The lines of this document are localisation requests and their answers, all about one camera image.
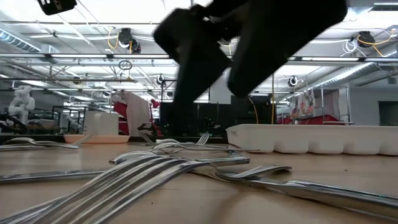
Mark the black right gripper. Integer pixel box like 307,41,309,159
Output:
152,0,349,105

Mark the silver fork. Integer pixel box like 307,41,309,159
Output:
139,131,229,153
161,133,211,149
0,155,293,224
0,134,94,147

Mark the black equipment cabinet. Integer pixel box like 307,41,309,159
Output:
160,95,276,138

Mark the white plastic cutlery tray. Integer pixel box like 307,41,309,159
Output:
226,123,398,156

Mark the white draped cover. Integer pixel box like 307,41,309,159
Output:
124,91,152,137

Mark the red tilted bin shelf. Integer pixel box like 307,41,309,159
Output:
112,101,129,135

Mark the long overhead light bar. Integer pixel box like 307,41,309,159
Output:
0,52,398,63

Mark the peach ceramic saucer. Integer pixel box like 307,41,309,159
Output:
63,134,131,144

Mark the yellow extension cable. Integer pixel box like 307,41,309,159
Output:
247,73,277,125

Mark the chrome wire shelf rack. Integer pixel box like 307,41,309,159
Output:
290,85,354,126

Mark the silver ventilation duct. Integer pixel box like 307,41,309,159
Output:
0,28,41,54
306,60,398,91

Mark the black hanging cable loop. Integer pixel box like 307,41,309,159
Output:
118,59,134,71

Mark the dark wall screen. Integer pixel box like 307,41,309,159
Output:
378,101,398,127

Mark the black background rig frame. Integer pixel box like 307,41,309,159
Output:
51,105,87,134

